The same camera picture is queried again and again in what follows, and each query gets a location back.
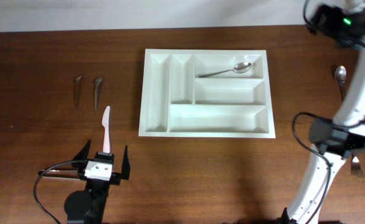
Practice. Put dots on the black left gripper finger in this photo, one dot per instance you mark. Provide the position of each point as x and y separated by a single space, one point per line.
125 167
83 154

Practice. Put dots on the metal spoon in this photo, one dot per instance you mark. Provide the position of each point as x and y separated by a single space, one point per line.
241 67
340 76

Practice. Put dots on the white plastic cutlery tray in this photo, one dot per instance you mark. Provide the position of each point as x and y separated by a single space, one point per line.
175 102

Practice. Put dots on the dark metal rod utensil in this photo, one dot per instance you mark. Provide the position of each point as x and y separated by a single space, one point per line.
59 173

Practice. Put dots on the right dark metal knife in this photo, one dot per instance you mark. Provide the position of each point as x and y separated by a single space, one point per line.
97 84

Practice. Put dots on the white plastic knife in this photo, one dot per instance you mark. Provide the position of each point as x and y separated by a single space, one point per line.
105 124

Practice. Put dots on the dark metal knife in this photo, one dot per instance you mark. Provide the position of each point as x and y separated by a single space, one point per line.
76 91
97 84

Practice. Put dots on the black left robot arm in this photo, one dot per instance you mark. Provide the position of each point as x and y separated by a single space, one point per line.
88 205

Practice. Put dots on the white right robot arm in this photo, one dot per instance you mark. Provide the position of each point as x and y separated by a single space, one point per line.
335 140

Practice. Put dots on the left dark metal knife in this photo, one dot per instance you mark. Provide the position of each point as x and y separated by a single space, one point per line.
76 91

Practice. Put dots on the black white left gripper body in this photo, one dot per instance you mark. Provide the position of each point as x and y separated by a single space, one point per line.
115 178

